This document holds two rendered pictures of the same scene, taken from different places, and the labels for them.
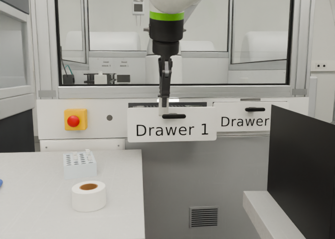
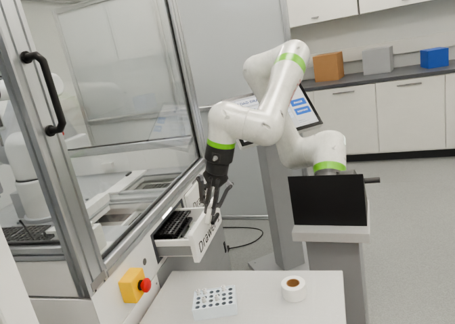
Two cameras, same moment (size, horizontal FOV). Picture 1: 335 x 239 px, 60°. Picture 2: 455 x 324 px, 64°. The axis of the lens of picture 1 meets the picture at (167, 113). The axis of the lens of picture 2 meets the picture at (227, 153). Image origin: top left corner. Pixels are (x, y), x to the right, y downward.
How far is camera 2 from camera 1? 1.18 m
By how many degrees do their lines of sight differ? 66
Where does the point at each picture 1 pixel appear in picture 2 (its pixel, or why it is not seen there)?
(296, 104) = not seen: hidden behind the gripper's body
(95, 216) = (314, 289)
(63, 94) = (111, 268)
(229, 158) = not seen: hidden behind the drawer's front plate
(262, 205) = (313, 229)
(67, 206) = (294, 305)
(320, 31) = not seen: hidden behind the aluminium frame
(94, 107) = (133, 260)
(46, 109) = (103, 299)
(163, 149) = (176, 259)
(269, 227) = (336, 232)
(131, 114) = (195, 237)
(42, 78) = (89, 265)
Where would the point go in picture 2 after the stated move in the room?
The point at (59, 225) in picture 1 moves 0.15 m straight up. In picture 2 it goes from (323, 304) to (317, 258)
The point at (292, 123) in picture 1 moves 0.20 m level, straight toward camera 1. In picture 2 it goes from (321, 181) to (374, 189)
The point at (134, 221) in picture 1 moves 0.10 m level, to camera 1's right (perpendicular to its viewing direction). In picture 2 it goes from (323, 273) to (326, 255)
